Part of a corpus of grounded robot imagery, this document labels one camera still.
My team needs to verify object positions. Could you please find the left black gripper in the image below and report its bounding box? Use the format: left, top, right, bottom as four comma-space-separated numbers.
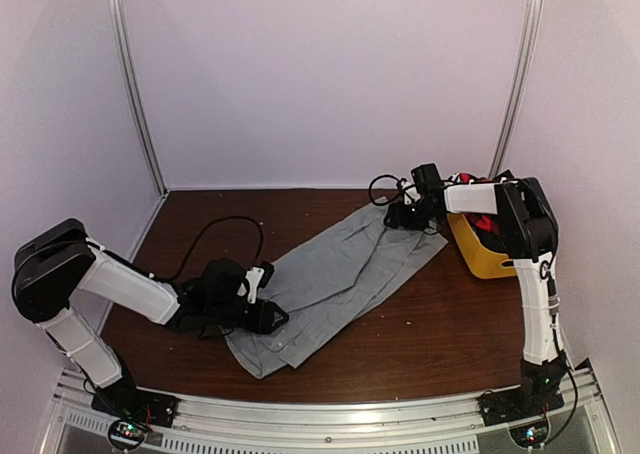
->
208, 298, 290, 335

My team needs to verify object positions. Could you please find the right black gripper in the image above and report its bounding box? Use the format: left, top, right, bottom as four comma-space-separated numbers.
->
386, 198, 439, 230

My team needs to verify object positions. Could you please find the grey long sleeve shirt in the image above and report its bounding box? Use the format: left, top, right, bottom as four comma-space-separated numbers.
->
226, 204, 447, 379

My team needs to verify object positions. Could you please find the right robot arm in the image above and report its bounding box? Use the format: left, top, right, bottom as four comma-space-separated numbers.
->
381, 164, 568, 416

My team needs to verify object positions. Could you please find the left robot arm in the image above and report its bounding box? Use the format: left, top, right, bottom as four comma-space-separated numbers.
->
10, 218, 289, 418

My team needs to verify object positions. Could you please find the red black plaid shirt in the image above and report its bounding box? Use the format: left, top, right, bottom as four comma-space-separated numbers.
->
448, 169, 515, 254

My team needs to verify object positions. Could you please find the yellow plastic bin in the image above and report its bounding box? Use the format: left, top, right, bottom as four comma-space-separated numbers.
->
447, 213, 516, 280

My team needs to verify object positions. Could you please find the left circuit board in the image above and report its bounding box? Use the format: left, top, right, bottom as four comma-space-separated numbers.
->
107, 419, 149, 451

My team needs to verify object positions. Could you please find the circuit board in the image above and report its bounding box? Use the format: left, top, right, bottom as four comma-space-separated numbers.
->
509, 421, 550, 449
107, 419, 149, 451

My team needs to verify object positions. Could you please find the right circuit board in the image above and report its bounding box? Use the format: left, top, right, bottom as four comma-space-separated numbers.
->
509, 421, 550, 449

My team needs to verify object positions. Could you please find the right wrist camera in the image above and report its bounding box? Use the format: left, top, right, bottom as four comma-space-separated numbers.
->
396, 178, 420, 205

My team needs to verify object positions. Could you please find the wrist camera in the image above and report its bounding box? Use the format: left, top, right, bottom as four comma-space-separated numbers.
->
237, 261, 275, 304
396, 178, 420, 205

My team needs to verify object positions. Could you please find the right black cable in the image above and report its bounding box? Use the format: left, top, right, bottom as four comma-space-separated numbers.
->
368, 173, 409, 208

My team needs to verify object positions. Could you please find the black cable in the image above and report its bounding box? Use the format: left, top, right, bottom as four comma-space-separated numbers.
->
368, 173, 409, 208
149, 216, 266, 283

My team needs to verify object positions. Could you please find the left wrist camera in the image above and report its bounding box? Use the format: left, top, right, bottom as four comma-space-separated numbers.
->
237, 261, 275, 304

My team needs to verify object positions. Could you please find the left black cable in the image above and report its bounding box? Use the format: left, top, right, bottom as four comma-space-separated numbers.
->
149, 216, 266, 283

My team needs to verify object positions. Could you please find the right aluminium frame post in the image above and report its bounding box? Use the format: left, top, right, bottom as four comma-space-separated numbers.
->
489, 0, 544, 178

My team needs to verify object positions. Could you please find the aluminium frame post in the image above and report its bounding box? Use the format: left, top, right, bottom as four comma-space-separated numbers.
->
489, 0, 544, 178
108, 0, 168, 198

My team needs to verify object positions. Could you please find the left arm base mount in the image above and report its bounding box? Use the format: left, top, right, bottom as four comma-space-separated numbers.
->
91, 386, 178, 428

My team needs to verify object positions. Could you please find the front aluminium rail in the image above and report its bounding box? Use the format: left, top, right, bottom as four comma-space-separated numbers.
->
49, 368, 611, 454

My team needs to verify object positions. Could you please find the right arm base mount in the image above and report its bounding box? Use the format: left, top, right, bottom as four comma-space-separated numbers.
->
477, 387, 565, 427

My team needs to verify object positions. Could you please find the left aluminium frame post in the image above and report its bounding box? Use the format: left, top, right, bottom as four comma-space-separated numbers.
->
108, 0, 168, 198

